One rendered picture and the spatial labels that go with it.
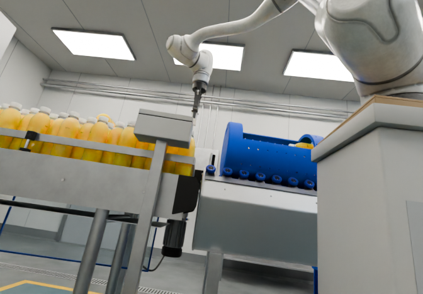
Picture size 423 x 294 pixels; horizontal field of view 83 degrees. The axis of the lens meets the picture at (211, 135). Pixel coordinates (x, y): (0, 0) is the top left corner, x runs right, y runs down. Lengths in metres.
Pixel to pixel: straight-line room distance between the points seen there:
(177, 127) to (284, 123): 4.23
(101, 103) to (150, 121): 4.74
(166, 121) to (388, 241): 0.69
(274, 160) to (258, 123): 3.80
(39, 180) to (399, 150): 1.07
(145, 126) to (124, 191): 0.25
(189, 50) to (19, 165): 0.85
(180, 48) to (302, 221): 0.96
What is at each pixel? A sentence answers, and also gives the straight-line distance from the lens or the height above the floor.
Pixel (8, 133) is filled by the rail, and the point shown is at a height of 0.96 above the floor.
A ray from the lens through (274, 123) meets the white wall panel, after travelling 4.95.
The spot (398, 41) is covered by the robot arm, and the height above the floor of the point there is 1.12.
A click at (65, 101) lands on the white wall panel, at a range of 6.02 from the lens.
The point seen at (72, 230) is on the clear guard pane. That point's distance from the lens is 1.56.
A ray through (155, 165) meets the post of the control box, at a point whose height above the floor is 0.90.
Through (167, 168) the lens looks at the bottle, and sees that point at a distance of 1.01.
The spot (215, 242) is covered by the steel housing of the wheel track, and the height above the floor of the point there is 0.66.
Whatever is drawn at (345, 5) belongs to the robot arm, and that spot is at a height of 1.17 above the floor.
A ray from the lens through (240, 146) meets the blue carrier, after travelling 1.07.
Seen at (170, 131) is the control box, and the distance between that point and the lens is 0.87.
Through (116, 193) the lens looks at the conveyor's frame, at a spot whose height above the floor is 0.79.
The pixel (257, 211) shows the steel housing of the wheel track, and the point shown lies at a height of 0.81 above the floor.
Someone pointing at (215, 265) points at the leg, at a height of 0.58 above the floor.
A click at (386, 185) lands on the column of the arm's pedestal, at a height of 0.85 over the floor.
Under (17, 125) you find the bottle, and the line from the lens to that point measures 1.30.
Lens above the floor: 0.76
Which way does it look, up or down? 19 degrees up
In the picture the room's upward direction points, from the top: 8 degrees clockwise
